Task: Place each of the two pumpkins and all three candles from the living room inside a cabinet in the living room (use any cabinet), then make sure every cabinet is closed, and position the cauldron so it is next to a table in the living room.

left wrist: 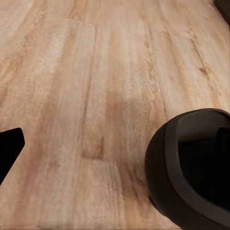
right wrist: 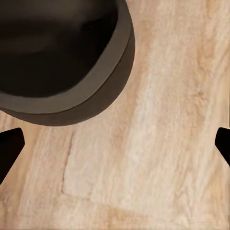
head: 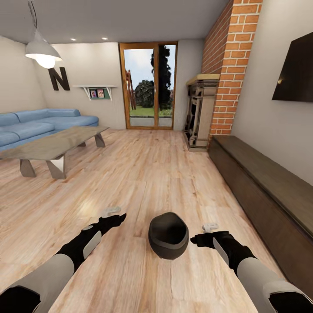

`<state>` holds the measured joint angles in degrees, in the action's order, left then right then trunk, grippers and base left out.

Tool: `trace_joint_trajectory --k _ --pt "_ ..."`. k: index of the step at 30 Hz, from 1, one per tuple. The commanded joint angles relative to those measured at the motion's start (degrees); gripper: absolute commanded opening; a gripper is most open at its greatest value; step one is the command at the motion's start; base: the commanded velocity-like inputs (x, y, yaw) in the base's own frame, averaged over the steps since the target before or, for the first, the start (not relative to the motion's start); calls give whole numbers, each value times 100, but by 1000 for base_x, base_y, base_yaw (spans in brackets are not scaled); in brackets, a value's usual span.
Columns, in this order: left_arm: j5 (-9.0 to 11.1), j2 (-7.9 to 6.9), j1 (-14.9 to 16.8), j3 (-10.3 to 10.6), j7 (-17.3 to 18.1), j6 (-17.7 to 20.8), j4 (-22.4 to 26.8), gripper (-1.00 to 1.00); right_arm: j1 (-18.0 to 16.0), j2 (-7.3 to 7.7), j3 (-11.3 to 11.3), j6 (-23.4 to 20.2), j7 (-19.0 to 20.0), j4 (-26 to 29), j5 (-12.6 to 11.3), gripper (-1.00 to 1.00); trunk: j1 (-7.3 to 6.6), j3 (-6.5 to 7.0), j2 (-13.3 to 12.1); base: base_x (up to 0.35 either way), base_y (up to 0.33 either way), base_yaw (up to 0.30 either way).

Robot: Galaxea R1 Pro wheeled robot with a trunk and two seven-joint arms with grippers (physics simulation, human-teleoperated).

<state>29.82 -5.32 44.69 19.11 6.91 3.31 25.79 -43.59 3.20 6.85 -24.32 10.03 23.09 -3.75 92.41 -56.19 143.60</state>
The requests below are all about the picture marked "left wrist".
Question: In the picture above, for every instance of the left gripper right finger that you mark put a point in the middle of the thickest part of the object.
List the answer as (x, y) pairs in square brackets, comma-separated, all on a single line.
[(222, 141)]

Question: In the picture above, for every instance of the cauldron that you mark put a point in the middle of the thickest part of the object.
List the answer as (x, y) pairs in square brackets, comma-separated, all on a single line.
[(187, 176)]

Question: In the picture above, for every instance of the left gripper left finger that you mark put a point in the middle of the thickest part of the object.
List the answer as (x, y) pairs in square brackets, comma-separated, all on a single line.
[(11, 144)]

